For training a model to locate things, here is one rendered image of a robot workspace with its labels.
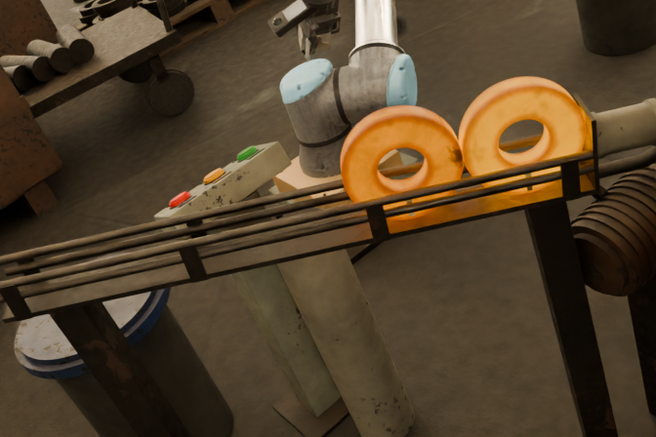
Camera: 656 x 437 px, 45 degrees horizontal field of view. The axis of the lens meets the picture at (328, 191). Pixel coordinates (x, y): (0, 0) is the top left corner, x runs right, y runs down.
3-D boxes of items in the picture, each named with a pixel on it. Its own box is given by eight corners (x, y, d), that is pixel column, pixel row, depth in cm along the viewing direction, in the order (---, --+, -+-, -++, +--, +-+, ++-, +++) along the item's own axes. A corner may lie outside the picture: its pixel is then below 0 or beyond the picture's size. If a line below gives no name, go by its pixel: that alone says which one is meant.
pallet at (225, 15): (255, -42, 484) (226, -113, 461) (322, -30, 419) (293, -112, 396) (80, 52, 448) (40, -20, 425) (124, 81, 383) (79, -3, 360)
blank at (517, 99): (583, 72, 94) (574, 61, 97) (454, 102, 95) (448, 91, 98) (591, 180, 102) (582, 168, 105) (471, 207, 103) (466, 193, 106)
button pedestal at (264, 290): (389, 378, 171) (287, 144, 139) (306, 455, 162) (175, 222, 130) (345, 347, 183) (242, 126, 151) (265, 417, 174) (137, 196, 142)
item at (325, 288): (427, 417, 159) (345, 217, 132) (384, 456, 155) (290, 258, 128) (389, 388, 169) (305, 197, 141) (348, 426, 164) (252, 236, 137)
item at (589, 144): (600, 193, 101) (595, 119, 95) (595, 194, 101) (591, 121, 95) (582, 163, 107) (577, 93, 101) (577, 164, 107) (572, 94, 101)
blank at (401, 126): (455, 102, 95) (450, 91, 98) (329, 132, 96) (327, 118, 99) (471, 207, 103) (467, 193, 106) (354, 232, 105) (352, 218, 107)
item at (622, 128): (670, 152, 99) (670, 110, 96) (596, 169, 99) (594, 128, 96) (650, 130, 104) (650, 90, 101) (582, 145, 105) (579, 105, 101)
